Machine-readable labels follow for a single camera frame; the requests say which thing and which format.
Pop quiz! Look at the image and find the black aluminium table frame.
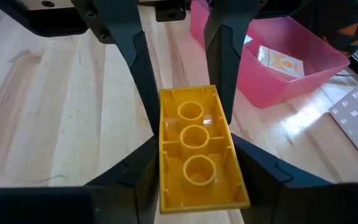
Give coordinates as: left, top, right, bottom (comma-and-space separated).
0, 0, 188, 37

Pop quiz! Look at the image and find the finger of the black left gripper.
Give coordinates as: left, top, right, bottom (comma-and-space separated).
71, 0, 162, 135
203, 0, 261, 126

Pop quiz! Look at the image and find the black cable beside bucket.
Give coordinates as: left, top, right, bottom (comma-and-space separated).
334, 70, 358, 77

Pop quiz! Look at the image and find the black round bucket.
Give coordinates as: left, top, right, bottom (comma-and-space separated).
290, 0, 358, 57

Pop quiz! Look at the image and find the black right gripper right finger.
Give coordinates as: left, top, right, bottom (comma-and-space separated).
231, 133, 358, 224

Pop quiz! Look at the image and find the pink translucent plastic tray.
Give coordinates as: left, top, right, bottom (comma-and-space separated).
190, 0, 351, 109

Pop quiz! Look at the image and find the yellow-orange toy brick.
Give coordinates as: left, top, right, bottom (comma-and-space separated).
158, 85, 251, 215

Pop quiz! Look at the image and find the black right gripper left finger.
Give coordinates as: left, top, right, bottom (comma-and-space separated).
0, 136, 161, 224

